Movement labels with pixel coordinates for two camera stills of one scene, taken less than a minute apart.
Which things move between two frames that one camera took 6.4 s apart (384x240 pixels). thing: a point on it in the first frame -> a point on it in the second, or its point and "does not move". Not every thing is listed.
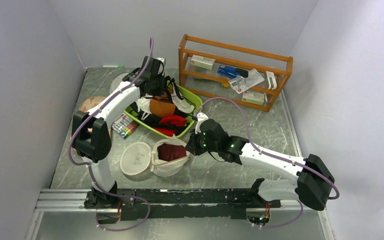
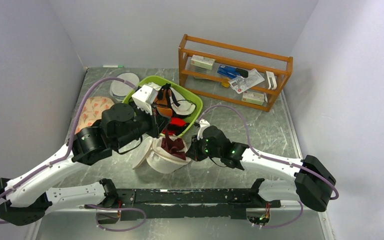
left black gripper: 161,91 -> 158,123
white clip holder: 271,74 does not move
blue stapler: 230,72 does not move
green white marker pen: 113,66 does not move
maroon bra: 168,152 -> 173,146
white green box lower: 253,97 does not move
